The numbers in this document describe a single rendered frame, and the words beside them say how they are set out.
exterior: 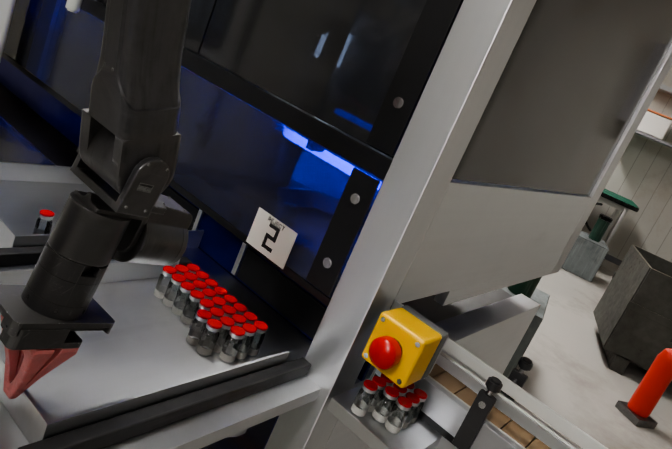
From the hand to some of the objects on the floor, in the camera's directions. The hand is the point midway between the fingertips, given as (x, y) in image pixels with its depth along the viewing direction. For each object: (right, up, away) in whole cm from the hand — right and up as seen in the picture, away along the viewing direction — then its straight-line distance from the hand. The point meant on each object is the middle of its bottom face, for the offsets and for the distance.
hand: (12, 387), depth 55 cm
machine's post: (-4, -87, +51) cm, 101 cm away
